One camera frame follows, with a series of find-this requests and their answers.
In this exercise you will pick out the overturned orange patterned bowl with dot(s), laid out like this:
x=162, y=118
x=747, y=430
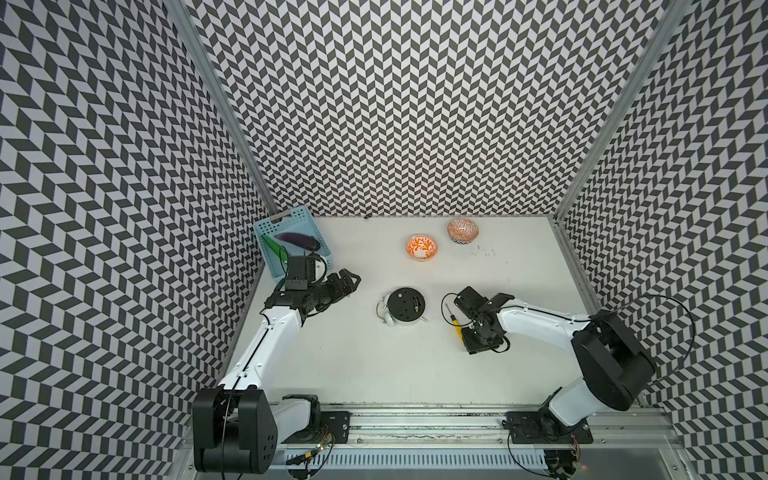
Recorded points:
x=462, y=230

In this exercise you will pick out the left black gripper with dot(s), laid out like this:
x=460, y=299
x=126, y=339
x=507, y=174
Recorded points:
x=338, y=290

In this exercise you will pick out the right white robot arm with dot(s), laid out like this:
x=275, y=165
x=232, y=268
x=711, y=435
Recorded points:
x=614, y=365

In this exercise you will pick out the white twin-bell alarm clock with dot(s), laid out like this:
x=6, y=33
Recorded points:
x=404, y=306

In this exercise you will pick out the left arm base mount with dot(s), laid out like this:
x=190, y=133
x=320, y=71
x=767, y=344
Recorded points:
x=335, y=423

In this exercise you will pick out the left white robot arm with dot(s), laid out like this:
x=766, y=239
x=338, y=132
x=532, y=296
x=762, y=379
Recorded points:
x=235, y=427

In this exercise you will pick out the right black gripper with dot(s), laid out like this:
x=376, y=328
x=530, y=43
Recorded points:
x=472, y=347

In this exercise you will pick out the yellow handled screwdriver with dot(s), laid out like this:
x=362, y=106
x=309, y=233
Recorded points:
x=455, y=322

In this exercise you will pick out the orange white patterned bowl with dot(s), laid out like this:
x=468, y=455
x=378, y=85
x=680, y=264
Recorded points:
x=421, y=247

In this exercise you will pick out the green cucumber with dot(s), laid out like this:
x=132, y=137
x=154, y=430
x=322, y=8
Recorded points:
x=276, y=248

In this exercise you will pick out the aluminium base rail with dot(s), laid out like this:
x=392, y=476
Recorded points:
x=472, y=442

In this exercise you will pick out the light blue perforated basket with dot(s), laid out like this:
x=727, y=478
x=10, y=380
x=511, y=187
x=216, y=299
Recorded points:
x=299, y=220

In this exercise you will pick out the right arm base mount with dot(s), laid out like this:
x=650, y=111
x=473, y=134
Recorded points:
x=527, y=427

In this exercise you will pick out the dark purple eggplant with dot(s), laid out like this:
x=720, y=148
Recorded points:
x=303, y=241

